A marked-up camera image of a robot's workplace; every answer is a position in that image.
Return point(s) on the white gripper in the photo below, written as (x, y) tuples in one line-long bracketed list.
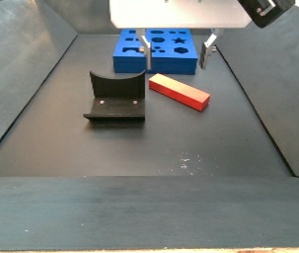
[(191, 14)]

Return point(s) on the red rectangular block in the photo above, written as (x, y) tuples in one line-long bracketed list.
[(180, 92)]

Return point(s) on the blue foam shape board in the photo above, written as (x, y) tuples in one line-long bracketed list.
[(172, 52)]

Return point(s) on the black curved fixture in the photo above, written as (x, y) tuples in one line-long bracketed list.
[(119, 98)]

